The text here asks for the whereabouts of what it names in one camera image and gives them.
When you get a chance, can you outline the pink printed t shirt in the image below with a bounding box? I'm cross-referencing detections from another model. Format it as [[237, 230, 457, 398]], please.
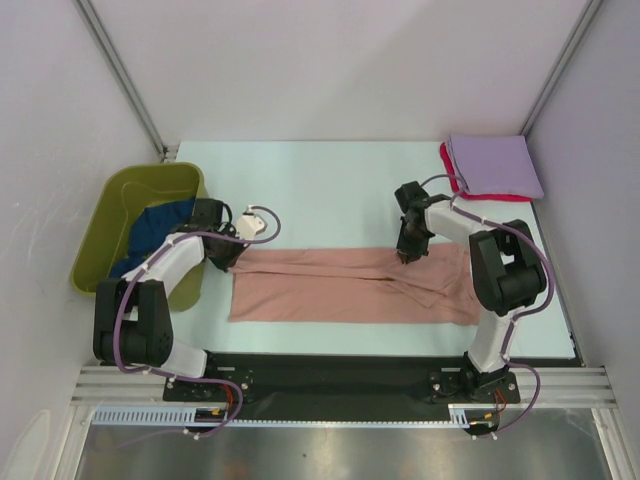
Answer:
[[229, 243, 481, 326]]

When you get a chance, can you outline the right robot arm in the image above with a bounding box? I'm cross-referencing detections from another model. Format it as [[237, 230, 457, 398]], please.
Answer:
[[394, 181, 553, 401]]

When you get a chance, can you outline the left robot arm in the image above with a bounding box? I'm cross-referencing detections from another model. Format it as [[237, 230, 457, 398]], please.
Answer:
[[93, 198, 245, 400]]

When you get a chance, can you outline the blue t shirt in bin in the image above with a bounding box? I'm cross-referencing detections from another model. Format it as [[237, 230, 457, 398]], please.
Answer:
[[109, 197, 195, 278]]

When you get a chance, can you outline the folded red t shirt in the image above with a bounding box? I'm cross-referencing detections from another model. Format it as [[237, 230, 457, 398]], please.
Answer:
[[439, 143, 532, 203]]

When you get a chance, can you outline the olive green plastic bin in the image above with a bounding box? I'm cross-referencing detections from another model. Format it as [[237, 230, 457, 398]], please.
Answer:
[[70, 163, 209, 297]]

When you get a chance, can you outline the folded purple t shirt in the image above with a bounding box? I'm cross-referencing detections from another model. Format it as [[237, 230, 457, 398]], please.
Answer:
[[446, 134, 544, 199]]

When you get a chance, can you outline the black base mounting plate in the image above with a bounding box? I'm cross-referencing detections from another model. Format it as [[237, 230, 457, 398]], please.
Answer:
[[99, 349, 584, 407]]

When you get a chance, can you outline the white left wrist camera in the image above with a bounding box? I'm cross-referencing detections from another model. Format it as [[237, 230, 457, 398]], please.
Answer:
[[235, 205, 268, 241]]

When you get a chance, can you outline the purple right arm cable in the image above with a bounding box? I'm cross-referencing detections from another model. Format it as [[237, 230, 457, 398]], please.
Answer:
[[419, 173, 555, 441]]

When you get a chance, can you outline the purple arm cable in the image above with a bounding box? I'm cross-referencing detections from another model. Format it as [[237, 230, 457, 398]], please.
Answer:
[[92, 203, 282, 449], [419, 173, 555, 441]]

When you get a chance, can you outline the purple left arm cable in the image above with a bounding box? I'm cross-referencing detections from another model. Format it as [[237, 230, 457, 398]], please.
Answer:
[[92, 203, 282, 449]]

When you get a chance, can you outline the aluminium front rail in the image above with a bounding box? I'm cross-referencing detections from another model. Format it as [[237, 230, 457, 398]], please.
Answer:
[[71, 366, 617, 408]]

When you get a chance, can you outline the white slotted cable duct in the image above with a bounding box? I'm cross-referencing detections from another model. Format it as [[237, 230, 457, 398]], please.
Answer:
[[92, 403, 501, 427]]

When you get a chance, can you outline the aluminium frame post left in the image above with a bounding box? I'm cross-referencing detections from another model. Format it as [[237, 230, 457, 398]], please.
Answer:
[[72, 0, 168, 161]]

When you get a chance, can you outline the aluminium frame post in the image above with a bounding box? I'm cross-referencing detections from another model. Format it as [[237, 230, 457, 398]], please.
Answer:
[[519, 0, 605, 137], [72, 0, 168, 161]]

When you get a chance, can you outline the aluminium frame post right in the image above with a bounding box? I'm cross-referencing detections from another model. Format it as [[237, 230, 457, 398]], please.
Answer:
[[519, 0, 605, 137]]

